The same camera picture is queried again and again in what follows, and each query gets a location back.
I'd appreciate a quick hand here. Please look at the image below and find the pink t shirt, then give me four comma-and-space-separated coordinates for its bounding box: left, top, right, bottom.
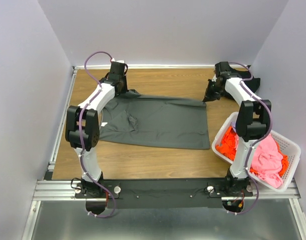
250, 134, 283, 188

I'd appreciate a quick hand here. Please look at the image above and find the purple garment in basket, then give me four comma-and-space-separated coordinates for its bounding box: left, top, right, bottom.
230, 121, 236, 132

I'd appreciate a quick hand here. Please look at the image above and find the grey t shirt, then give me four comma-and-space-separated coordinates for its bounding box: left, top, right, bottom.
100, 89, 210, 150

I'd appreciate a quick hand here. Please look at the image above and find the folded black t shirt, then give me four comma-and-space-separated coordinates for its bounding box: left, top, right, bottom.
223, 62, 260, 105

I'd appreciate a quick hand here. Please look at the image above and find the white plastic laundry basket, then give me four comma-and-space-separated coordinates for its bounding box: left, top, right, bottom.
212, 112, 301, 193

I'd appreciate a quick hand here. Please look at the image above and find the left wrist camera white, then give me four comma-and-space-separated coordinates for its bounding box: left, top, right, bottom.
110, 58, 125, 64

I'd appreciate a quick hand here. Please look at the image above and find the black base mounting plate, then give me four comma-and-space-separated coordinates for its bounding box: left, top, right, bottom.
70, 177, 253, 217

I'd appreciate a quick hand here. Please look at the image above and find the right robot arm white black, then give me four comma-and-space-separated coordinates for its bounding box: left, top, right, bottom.
203, 61, 272, 196

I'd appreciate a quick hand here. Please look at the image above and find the orange t shirt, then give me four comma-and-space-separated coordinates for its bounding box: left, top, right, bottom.
215, 126, 289, 178

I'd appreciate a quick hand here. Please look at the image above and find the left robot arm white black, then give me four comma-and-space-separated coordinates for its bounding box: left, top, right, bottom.
65, 60, 128, 198

